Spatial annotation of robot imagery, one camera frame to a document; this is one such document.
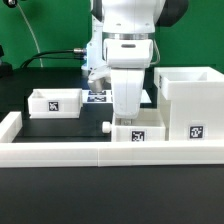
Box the white front drawer tray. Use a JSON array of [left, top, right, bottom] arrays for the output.
[[102, 108, 166, 142]]

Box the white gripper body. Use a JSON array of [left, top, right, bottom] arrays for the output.
[[110, 69, 145, 119]]

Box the white rear drawer tray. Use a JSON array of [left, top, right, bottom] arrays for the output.
[[28, 88, 83, 119]]

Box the white thin cable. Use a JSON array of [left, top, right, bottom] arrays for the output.
[[16, 3, 44, 69]]

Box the black device at left edge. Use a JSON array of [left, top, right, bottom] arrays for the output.
[[0, 45, 13, 78]]

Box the white drawer cabinet box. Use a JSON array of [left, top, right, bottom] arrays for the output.
[[154, 67, 224, 141]]

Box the white U-shaped fence wall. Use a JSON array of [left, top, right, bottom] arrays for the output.
[[0, 112, 224, 168]]

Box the white drawer tray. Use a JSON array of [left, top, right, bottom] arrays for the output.
[[28, 88, 83, 119], [102, 108, 166, 142]]

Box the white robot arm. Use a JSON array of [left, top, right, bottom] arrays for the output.
[[82, 0, 189, 119]]

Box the white marker tag sheet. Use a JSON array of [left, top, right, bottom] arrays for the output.
[[82, 90, 151, 103]]

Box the black cable with connector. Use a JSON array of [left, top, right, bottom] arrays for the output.
[[19, 47, 88, 69]]

